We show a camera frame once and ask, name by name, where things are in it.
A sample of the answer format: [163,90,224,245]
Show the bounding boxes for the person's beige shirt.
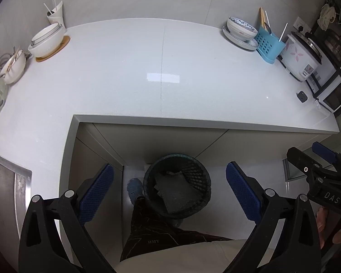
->
[119,239,262,273]

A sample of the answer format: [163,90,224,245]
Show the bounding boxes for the nested white bowl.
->
[31,23,63,46]

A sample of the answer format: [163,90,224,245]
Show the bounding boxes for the metal pot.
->
[320,30,341,61]

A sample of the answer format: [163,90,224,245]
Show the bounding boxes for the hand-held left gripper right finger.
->
[226,162,321,273]

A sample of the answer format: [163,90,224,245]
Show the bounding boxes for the person's grey blue shoe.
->
[127,178,145,205]

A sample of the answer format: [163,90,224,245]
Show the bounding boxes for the stainless steel sink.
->
[0,149,33,262]

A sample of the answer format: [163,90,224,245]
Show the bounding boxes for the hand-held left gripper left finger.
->
[18,163,115,273]

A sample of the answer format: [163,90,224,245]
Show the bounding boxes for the white blue patterned bowl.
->
[227,16,258,41]

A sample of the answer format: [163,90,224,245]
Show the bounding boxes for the wooden chopsticks bundle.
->
[258,7,269,32]

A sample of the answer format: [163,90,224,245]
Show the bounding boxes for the beige crochet cloth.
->
[318,3,337,32]

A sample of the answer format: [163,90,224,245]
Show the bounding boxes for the white plate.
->
[222,25,255,49]

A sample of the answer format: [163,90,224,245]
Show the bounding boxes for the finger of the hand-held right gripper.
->
[286,147,328,183]
[312,142,341,174]

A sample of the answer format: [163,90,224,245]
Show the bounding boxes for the grey cable coil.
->
[0,53,16,69]

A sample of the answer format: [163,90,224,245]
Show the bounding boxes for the round wooden coaster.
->
[35,35,71,62]

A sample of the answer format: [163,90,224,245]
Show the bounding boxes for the white floral rice cooker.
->
[280,31,323,82]

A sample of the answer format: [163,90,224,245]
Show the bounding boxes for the light wooden chopsticks pair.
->
[0,47,21,81]

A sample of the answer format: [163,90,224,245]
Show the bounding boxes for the large white bowl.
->
[28,23,66,58]

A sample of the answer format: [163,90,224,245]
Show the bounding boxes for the person's dark patterned pants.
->
[119,196,236,262]

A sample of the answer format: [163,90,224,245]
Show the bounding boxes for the small white bowl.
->
[0,50,27,85]

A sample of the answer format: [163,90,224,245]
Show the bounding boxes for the white wall socket with plug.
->
[293,16,311,33]

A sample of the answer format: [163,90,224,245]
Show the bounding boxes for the blue striped plate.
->
[239,38,260,51]

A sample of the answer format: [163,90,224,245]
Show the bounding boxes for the black mesh trash bin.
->
[143,154,212,219]

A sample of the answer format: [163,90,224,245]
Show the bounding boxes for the white slanted cup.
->
[47,1,64,26]

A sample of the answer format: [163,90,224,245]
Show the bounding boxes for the white countertop oven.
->
[305,72,341,113]

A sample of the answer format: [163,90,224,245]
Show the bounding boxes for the blue plastic utensil holder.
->
[255,26,285,64]

